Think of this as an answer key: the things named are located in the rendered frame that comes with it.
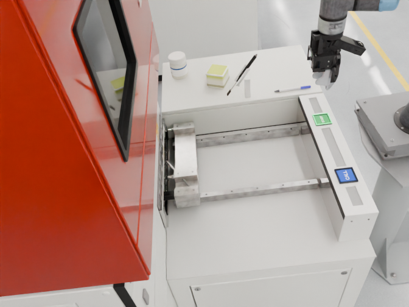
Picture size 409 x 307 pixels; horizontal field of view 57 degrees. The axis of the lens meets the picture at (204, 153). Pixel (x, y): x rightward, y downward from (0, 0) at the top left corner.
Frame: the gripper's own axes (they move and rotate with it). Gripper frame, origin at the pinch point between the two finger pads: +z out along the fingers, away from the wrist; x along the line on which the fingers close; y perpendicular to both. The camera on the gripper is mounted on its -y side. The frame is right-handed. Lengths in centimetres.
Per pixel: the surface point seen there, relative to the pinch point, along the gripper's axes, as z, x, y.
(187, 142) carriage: 23, -6, 50
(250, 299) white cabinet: 49, 46, 34
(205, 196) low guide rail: 26, 19, 45
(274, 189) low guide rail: 26.0, 19.0, 20.8
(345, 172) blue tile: 14.2, 25.0, 0.7
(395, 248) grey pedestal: 109, 3, -47
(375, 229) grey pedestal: 84, 5, -31
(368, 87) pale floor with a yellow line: 111, -132, -82
